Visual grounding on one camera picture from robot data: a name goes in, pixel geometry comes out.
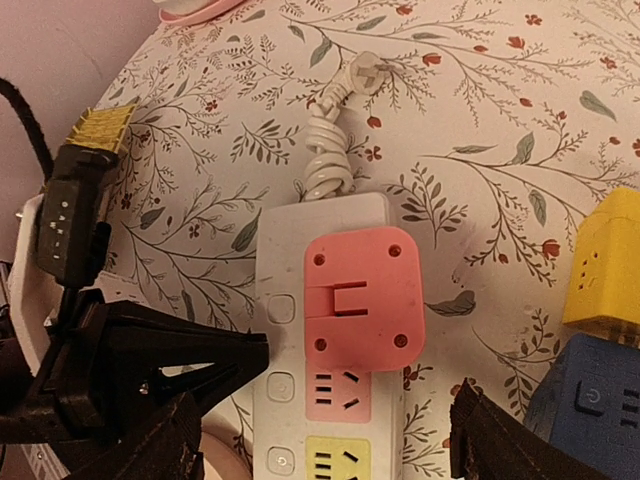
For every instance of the yellow cube socket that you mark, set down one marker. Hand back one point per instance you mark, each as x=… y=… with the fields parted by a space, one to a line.
x=603 y=292

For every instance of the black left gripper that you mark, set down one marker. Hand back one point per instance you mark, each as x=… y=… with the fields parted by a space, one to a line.
x=102 y=357

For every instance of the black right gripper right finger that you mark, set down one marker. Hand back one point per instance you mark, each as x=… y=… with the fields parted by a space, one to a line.
x=486 y=442

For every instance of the white power strip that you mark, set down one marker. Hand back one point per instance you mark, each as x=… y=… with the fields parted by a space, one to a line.
x=317 y=424

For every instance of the pink plug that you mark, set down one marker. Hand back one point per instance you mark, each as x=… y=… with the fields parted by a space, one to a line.
x=363 y=300

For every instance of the pink plate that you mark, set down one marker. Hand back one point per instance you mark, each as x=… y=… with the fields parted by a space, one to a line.
x=193 y=12

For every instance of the dark blue plug adapter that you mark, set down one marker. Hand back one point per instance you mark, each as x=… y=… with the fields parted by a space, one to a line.
x=587 y=405

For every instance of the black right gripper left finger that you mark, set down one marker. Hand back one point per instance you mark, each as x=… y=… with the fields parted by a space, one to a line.
x=167 y=446

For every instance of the woven bamboo mat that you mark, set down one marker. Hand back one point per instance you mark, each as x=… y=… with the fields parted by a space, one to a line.
x=103 y=129

